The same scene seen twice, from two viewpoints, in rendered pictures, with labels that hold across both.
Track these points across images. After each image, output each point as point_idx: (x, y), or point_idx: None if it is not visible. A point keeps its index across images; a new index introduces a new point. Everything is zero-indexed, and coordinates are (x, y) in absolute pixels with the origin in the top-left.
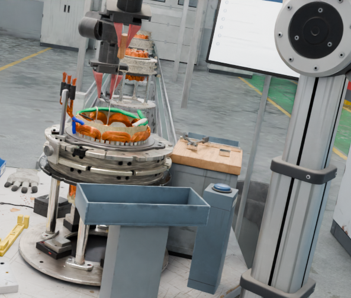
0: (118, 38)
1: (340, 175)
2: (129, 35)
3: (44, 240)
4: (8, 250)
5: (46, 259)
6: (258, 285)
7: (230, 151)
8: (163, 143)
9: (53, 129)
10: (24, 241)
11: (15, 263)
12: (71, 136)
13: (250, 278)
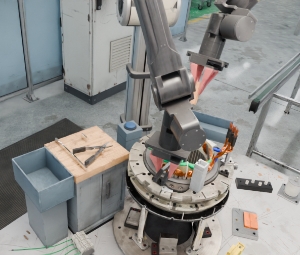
0: (206, 85)
1: None
2: (199, 78)
3: (205, 234)
4: (226, 252)
5: (209, 221)
6: (150, 121)
7: (64, 144)
8: (146, 140)
9: (227, 172)
10: (216, 247)
11: (225, 236)
12: (217, 162)
13: (150, 124)
